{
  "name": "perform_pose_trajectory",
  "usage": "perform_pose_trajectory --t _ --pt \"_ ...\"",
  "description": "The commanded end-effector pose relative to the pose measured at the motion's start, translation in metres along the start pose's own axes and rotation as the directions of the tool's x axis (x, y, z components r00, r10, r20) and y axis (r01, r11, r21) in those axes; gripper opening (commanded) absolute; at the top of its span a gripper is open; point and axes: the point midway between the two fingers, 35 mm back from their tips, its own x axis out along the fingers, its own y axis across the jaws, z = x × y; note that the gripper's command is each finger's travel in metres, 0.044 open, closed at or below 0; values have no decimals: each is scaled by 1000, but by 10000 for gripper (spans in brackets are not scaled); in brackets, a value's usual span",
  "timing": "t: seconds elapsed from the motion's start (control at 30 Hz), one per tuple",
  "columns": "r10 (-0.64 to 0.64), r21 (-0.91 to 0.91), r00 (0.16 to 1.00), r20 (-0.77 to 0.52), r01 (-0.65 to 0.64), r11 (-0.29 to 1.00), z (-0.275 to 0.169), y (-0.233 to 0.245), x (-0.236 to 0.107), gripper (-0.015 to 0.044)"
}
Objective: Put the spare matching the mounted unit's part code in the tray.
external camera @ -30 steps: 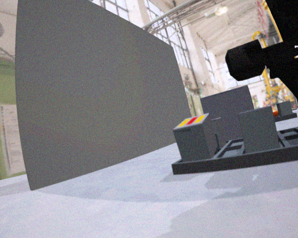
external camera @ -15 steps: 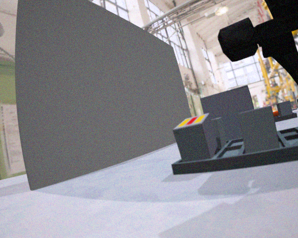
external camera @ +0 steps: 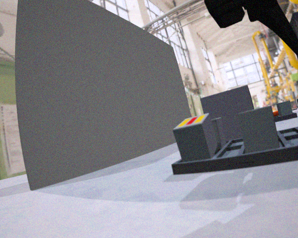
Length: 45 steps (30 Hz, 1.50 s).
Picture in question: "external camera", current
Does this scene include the black slotted rack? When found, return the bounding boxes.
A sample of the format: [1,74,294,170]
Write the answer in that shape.
[171,127,298,175]

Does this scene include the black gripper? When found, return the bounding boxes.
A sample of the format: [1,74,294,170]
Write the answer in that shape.
[204,0,298,55]

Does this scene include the orange-handled screwdriver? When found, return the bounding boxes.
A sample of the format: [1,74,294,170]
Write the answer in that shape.
[273,108,297,117]

